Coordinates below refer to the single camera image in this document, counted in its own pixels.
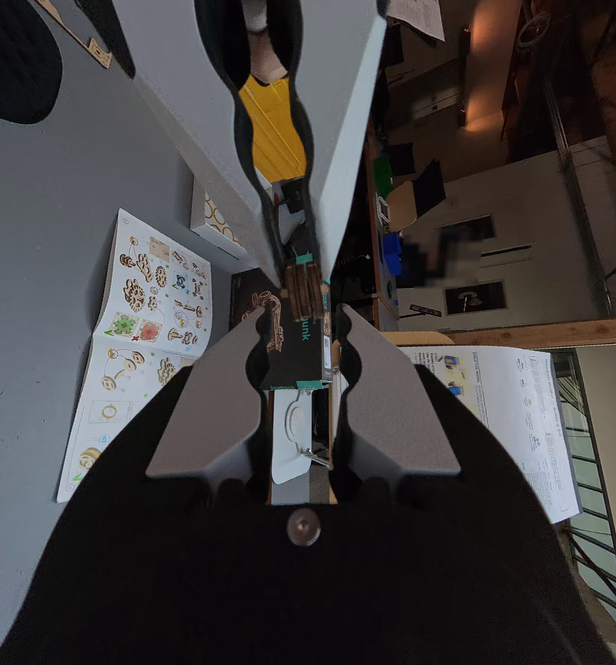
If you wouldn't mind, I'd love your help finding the white instruction sheet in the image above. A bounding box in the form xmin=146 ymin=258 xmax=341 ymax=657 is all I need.
xmin=388 ymin=0 xmax=446 ymax=42

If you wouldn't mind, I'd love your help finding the person's left hand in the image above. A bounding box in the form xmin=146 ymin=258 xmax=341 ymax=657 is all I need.
xmin=249 ymin=31 xmax=289 ymax=85

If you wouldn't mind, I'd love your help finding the black model kit box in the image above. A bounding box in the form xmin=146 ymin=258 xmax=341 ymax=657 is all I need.
xmin=229 ymin=249 xmax=335 ymax=391

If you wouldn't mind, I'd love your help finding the white cardboard tray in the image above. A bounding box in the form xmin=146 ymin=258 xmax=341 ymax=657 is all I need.
xmin=190 ymin=177 xmax=252 ymax=260

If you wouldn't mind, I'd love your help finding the yellow storage bin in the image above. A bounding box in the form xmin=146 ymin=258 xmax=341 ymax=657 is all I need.
xmin=238 ymin=73 xmax=309 ymax=183

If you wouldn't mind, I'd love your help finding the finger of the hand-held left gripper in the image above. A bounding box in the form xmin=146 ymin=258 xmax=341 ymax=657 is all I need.
xmin=286 ymin=0 xmax=390 ymax=278
xmin=112 ymin=0 xmax=289 ymax=287

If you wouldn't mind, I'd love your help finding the black power adapter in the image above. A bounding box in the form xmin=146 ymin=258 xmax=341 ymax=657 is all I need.
xmin=273 ymin=178 xmax=309 ymax=215

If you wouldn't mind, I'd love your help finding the black mesh wrist rest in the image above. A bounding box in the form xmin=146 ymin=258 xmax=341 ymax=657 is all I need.
xmin=0 ymin=0 xmax=63 ymax=125

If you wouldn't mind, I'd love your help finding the laminated instruction poster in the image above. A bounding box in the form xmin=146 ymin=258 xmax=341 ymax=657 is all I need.
xmin=396 ymin=344 xmax=581 ymax=524

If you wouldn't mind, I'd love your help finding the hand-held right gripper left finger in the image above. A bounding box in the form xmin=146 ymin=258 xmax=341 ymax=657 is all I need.
xmin=146 ymin=307 xmax=272 ymax=505

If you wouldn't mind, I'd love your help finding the white stand base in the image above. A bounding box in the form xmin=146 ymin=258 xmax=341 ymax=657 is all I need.
xmin=271 ymin=390 xmax=332 ymax=485

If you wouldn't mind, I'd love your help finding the green storage bin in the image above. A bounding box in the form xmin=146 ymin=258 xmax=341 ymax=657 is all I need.
xmin=373 ymin=153 xmax=394 ymax=201

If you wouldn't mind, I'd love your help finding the illustrated instruction booklet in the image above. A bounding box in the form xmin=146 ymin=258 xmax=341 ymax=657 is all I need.
xmin=56 ymin=208 xmax=214 ymax=504

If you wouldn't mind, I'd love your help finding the dark wooden disc assembly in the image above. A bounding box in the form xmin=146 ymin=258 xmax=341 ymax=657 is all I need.
xmin=282 ymin=262 xmax=325 ymax=320

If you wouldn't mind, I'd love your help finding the blue storage bin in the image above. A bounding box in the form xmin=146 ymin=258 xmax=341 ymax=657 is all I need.
xmin=380 ymin=231 xmax=403 ymax=281

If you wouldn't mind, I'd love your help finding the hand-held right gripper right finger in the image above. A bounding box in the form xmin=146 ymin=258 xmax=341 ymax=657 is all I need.
xmin=331 ymin=304 xmax=463 ymax=504

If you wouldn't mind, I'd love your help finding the plywood parts sheet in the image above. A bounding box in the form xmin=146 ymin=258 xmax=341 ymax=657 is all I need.
xmin=32 ymin=0 xmax=114 ymax=71

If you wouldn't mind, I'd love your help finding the tan wooden chair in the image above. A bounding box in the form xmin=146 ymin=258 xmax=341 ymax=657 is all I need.
xmin=386 ymin=179 xmax=420 ymax=232

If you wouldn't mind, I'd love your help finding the wooden beam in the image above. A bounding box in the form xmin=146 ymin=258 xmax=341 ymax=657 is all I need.
xmin=451 ymin=317 xmax=616 ymax=359

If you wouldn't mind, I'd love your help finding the group of wooden rings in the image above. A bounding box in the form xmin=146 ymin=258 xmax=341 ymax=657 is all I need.
xmin=204 ymin=195 xmax=244 ymax=249

